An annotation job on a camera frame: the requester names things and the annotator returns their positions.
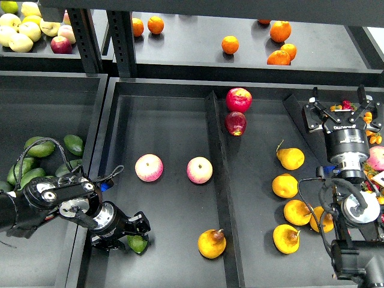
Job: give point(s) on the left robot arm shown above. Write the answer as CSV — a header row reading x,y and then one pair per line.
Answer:
x,y
73,197

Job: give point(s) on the dark red apple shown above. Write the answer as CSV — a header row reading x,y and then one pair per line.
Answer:
x,y
235,123

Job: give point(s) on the pink apple far right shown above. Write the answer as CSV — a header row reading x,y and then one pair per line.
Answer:
x,y
375,161

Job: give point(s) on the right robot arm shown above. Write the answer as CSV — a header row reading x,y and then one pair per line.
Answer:
x,y
357,251

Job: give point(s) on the pink apple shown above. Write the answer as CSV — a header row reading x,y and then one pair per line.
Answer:
x,y
149,167
375,161
199,170

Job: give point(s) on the orange top right shelf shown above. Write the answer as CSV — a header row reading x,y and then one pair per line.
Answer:
x,y
280,31

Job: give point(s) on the red cherry tomato cluster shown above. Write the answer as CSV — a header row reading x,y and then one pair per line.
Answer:
x,y
347,105

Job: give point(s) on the pink apple left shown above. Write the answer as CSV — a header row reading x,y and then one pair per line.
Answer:
x,y
149,167

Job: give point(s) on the black centre divider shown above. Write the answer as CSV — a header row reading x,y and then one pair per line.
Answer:
x,y
225,208

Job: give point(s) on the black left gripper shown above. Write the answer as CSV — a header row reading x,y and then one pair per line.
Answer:
x,y
113,224

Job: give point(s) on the red apple on shelf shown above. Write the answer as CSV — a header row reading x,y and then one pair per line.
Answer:
x,y
61,45

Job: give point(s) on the orange front right shelf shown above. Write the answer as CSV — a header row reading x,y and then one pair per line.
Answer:
x,y
279,57

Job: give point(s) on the orange behind front right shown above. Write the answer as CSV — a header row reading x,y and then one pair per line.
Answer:
x,y
290,49

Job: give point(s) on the dark green avocado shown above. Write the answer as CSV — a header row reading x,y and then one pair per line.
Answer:
x,y
74,144

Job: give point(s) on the yellow tomato cluster left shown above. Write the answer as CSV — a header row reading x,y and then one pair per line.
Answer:
x,y
336,107

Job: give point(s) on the orange beside post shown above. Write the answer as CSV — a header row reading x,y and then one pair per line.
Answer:
x,y
138,26

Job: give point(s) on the yellow pear right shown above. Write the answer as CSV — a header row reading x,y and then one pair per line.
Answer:
x,y
322,219

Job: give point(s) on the orange centre shelf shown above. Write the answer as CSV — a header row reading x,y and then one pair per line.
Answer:
x,y
230,44

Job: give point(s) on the yellow pear upper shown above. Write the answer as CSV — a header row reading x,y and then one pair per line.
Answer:
x,y
290,158

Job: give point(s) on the orange cherry tomato cluster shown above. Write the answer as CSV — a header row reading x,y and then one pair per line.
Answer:
x,y
373,137

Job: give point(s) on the black shelf post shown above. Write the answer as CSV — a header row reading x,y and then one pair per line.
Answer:
x,y
121,30

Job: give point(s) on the pale yellow apple front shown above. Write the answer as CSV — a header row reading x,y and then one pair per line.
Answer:
x,y
20,43

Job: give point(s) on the orange shelf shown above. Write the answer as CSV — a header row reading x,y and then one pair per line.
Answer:
x,y
280,31
155,25
279,57
230,44

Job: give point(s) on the bright red apple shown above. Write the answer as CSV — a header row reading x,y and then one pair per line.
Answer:
x,y
238,100

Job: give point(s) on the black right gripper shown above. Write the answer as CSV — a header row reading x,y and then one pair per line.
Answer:
x,y
346,145

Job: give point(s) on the yellow pear with brown top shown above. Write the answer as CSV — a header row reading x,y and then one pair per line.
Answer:
x,y
212,243

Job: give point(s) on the orange left shelf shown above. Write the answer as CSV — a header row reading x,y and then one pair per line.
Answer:
x,y
155,25

